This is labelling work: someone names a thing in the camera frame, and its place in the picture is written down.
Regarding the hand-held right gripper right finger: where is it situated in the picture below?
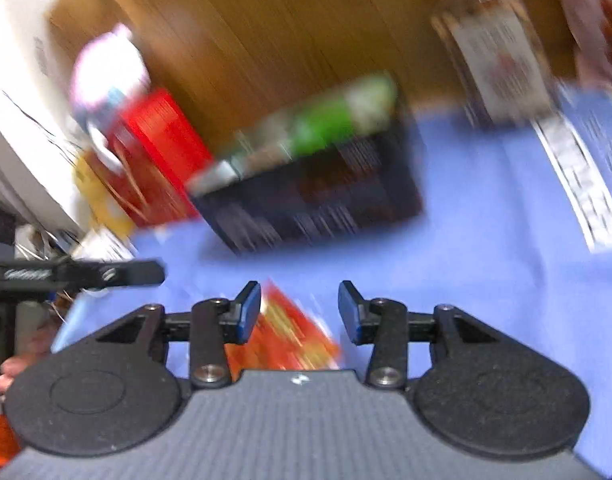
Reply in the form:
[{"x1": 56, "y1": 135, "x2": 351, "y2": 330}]
[{"x1": 338, "y1": 280, "x2": 509, "y2": 389}]

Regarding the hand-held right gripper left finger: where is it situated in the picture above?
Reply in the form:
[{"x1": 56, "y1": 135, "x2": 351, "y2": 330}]
[{"x1": 93, "y1": 281, "x2": 263, "y2": 389}]

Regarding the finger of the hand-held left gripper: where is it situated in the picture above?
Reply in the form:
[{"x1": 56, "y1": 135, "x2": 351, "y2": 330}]
[{"x1": 66, "y1": 258, "x2": 166, "y2": 292}]

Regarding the orange snack packet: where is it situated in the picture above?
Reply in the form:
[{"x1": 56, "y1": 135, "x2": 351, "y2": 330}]
[{"x1": 224, "y1": 280, "x2": 343, "y2": 372}]

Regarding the black cardboard box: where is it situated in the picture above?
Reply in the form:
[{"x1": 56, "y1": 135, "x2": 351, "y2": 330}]
[{"x1": 188, "y1": 102, "x2": 427, "y2": 257}]

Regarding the person's left hand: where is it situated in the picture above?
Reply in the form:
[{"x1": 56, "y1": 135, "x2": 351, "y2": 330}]
[{"x1": 0, "y1": 317, "x2": 57, "y2": 395}]

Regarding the white enamel mug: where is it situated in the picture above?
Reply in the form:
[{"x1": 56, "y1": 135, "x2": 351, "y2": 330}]
[{"x1": 77, "y1": 229, "x2": 137, "y2": 262}]

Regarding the yellow plush toy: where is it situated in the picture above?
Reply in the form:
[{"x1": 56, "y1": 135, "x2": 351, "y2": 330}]
[{"x1": 73, "y1": 159, "x2": 137, "y2": 235}]

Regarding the red gift bag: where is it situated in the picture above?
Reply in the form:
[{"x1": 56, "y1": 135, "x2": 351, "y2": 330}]
[{"x1": 86, "y1": 87, "x2": 215, "y2": 227}]

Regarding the white furniture panel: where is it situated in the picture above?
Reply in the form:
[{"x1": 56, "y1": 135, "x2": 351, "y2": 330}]
[{"x1": 0, "y1": 0, "x2": 84, "y2": 235}]

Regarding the blue printed cloth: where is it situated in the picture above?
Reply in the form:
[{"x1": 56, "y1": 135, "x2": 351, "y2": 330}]
[{"x1": 50, "y1": 85, "x2": 612, "y2": 479}]

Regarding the pink and blue plush toy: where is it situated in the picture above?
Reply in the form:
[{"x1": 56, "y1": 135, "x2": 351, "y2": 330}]
[{"x1": 68, "y1": 22, "x2": 152, "y2": 171}]

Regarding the wood-grain board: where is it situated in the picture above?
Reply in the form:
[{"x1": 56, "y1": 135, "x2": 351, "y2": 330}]
[{"x1": 48, "y1": 0, "x2": 578, "y2": 162}]

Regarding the clear nut jar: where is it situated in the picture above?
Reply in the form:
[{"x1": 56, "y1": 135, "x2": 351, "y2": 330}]
[{"x1": 430, "y1": 0, "x2": 555, "y2": 129}]

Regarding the pink snack bag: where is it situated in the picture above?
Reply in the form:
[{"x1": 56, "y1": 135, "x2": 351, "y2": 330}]
[{"x1": 550, "y1": 0, "x2": 612, "y2": 95}]

